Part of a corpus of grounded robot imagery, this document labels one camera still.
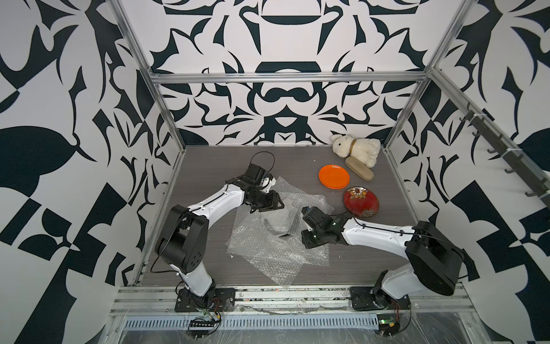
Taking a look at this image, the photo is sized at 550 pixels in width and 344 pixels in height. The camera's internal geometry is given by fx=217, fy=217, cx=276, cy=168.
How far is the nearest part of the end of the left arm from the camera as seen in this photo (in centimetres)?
67

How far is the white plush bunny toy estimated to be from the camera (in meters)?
1.10

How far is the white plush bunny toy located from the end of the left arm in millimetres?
495
